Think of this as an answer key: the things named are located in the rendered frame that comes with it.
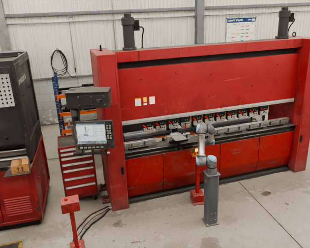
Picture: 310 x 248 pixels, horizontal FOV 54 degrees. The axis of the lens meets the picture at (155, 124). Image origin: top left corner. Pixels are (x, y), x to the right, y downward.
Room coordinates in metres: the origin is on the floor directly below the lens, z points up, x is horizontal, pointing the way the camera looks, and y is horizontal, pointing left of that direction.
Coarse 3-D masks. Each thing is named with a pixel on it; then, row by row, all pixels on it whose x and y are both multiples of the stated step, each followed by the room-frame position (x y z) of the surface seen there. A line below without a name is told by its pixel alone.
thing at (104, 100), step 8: (72, 88) 3.63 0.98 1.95; (80, 88) 3.61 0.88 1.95; (88, 88) 3.60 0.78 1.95; (96, 88) 3.58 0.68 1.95; (104, 88) 3.56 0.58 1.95; (72, 96) 3.41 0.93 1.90; (80, 96) 3.40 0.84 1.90; (88, 96) 3.40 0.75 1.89; (96, 96) 3.40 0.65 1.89; (104, 96) 3.40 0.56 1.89; (72, 104) 3.41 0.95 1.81; (80, 104) 3.40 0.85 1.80; (88, 104) 3.40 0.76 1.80; (96, 104) 3.40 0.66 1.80; (104, 104) 3.39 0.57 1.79; (72, 112) 3.50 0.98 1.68; (72, 120) 3.51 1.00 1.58; (72, 128) 3.50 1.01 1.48; (80, 152) 3.50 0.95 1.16
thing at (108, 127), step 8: (96, 120) 3.41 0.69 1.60; (104, 120) 3.40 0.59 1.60; (112, 120) 3.40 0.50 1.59; (112, 128) 3.37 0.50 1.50; (112, 136) 3.37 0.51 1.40; (80, 144) 3.38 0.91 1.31; (88, 144) 3.38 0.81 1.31; (96, 144) 3.38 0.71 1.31; (104, 144) 3.37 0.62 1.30; (112, 144) 3.37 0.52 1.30
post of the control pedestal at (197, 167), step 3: (195, 165) 4.09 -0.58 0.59; (198, 165) 4.05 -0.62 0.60; (195, 168) 4.09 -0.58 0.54; (198, 168) 4.05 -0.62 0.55; (195, 171) 4.09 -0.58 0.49; (198, 171) 4.05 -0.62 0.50; (195, 174) 4.09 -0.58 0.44; (198, 174) 4.05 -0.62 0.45; (195, 177) 4.08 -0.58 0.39; (198, 177) 4.05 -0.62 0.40; (195, 180) 4.08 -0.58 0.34; (198, 180) 4.05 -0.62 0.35; (195, 183) 4.08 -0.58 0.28; (198, 183) 4.05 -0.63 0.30; (195, 186) 4.08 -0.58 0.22; (198, 186) 4.05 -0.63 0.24; (195, 189) 4.08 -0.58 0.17; (198, 189) 4.05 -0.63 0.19; (198, 192) 4.05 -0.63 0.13
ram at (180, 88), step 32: (192, 64) 4.43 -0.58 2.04; (224, 64) 4.58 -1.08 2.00; (256, 64) 4.74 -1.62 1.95; (288, 64) 4.91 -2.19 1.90; (128, 96) 4.16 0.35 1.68; (160, 96) 4.29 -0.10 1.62; (192, 96) 4.43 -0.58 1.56; (224, 96) 4.59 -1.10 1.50; (256, 96) 4.75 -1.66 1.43; (288, 96) 4.93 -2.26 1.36
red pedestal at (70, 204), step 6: (66, 198) 2.98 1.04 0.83; (72, 198) 3.01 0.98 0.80; (78, 198) 3.01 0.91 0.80; (66, 204) 2.91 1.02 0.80; (72, 204) 2.92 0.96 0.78; (78, 204) 2.94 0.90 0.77; (66, 210) 2.90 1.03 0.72; (72, 210) 2.92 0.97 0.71; (78, 210) 2.94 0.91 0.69; (72, 216) 2.97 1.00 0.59; (72, 222) 2.97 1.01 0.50; (72, 228) 2.96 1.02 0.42; (72, 246) 3.02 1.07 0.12; (78, 246) 2.97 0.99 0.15; (84, 246) 3.01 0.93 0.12
